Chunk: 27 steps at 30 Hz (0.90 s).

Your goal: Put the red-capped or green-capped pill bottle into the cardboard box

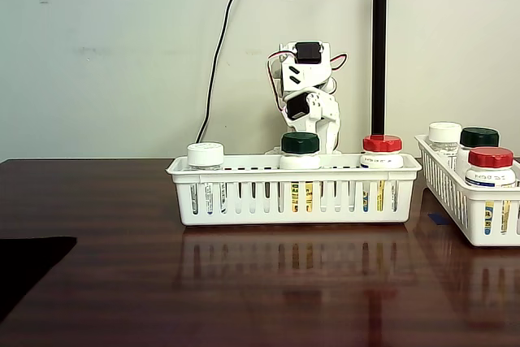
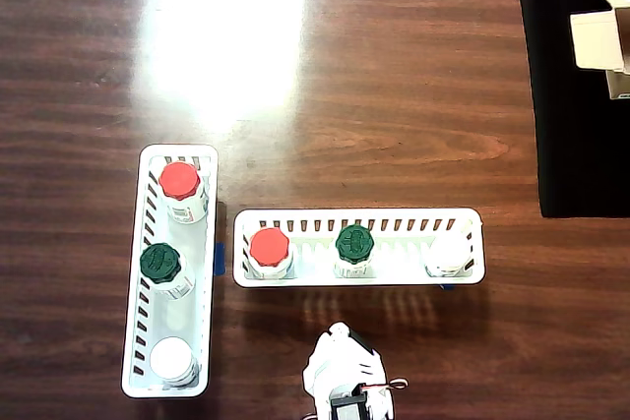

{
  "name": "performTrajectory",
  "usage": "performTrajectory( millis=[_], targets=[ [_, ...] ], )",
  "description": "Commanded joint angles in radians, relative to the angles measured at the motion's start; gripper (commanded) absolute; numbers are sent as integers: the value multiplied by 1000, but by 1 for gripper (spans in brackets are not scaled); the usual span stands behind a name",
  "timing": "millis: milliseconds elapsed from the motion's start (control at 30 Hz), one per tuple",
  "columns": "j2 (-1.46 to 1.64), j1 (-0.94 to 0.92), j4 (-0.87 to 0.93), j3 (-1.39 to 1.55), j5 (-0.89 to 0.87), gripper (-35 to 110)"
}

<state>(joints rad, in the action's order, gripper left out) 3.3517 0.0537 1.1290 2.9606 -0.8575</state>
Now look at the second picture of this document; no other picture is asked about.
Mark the red white servo wire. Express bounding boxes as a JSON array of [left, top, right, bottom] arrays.
[[361, 378, 410, 392]]

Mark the white plastic basket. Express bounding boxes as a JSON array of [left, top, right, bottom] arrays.
[[230, 207, 486, 289], [120, 143, 221, 399]]

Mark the black mat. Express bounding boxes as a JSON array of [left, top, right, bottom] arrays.
[[517, 0, 630, 218]]

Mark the red-capped bottle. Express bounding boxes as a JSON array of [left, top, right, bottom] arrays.
[[157, 159, 208, 225], [244, 226, 295, 281]]

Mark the white-capped bottle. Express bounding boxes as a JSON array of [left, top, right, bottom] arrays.
[[149, 335, 201, 390], [423, 235, 473, 278]]

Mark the cardboard box with white labels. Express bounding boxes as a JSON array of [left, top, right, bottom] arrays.
[[569, 0, 630, 101]]

